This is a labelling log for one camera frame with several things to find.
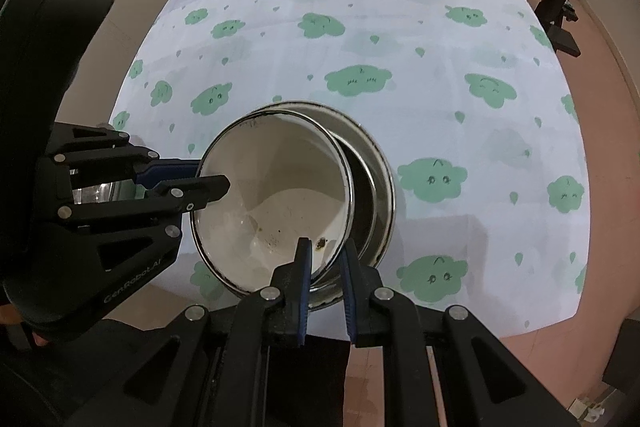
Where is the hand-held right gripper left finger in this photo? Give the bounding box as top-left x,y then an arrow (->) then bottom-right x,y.
90,237 -> 315,427

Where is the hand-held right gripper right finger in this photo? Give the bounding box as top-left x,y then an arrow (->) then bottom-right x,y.
340,237 -> 576,427

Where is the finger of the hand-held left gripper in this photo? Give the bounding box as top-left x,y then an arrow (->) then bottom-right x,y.
59,174 -> 232,221
47,122 -> 202,188

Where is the white enamel bowl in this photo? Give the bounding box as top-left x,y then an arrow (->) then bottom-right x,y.
190,109 -> 357,295

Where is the large steel bowl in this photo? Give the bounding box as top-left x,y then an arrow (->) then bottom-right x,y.
247,101 -> 397,312
72,179 -> 132,204

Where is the person's left hand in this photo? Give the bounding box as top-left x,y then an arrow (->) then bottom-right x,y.
0,302 -> 51,349

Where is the cloud printed tablecloth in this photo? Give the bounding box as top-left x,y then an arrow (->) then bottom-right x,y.
111,0 -> 591,338

